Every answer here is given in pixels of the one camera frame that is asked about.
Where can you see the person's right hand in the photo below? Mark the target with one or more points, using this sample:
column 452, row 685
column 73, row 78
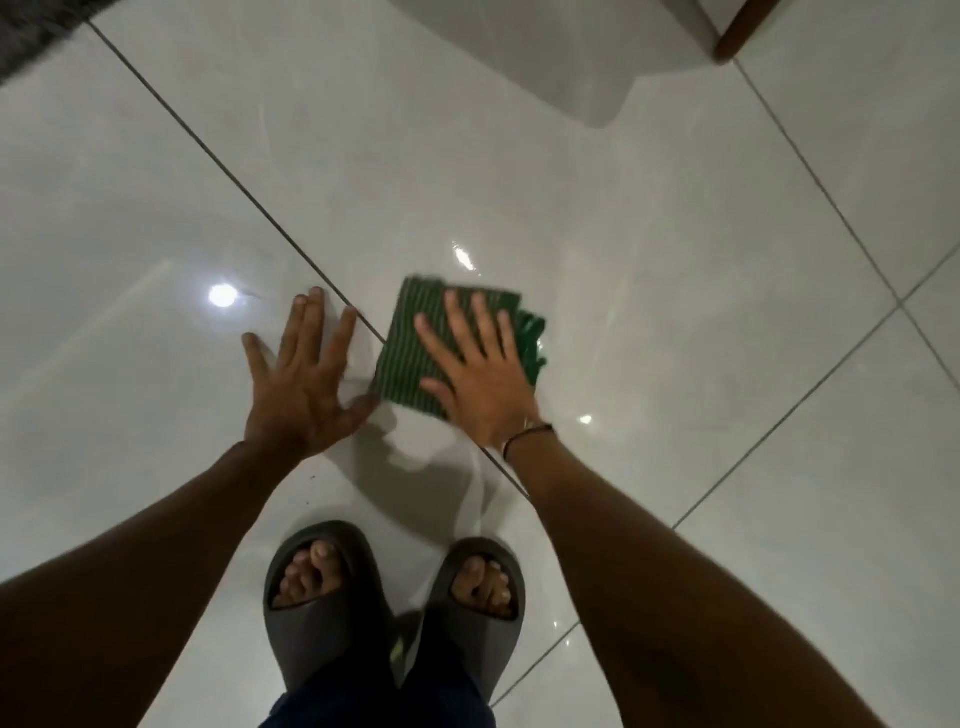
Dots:
column 487, row 397

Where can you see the person's left hand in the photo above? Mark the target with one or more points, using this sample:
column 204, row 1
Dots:
column 300, row 397

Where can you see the person's right thumb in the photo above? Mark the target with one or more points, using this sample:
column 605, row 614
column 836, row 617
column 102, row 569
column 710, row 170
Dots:
column 436, row 390

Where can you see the person's right little finger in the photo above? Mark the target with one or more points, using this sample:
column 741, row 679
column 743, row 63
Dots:
column 509, row 337

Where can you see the person's left middle finger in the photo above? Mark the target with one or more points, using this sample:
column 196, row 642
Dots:
column 315, row 322

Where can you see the person's right middle finger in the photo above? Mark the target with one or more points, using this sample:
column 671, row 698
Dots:
column 457, row 326

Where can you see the person's left little finger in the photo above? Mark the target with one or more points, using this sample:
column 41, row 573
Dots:
column 256, row 364

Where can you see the person's left thumb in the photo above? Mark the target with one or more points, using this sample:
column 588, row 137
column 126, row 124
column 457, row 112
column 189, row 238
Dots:
column 358, row 411

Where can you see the green striped cleaning cloth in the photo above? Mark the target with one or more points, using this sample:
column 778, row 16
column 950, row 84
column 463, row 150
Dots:
column 401, row 352

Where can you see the person's left forearm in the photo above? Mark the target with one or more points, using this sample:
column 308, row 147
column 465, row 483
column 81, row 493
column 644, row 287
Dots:
column 142, row 585

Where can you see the person's right forearm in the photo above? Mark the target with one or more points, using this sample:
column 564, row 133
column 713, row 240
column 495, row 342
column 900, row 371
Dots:
column 645, row 600

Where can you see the person's left foot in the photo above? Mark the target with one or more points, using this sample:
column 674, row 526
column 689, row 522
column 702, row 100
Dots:
column 311, row 574

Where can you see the person's foot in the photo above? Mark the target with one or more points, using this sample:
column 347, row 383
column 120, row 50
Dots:
column 484, row 581
column 311, row 574

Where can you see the person's right foot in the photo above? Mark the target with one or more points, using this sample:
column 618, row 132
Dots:
column 484, row 581

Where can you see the grey left slide sandal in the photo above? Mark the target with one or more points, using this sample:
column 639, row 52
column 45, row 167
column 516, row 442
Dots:
column 322, row 637

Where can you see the grey slide sandal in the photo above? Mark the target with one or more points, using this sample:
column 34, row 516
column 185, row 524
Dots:
column 457, row 652
column 322, row 637

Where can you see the grey right slide sandal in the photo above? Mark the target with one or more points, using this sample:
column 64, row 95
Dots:
column 457, row 652

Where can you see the dark blue trousers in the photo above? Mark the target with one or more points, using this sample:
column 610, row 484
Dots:
column 390, row 705

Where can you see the brown wooden chair leg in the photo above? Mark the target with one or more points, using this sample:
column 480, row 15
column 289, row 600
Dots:
column 739, row 30

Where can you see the dark grey rug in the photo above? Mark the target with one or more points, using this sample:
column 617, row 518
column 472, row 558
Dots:
column 34, row 26

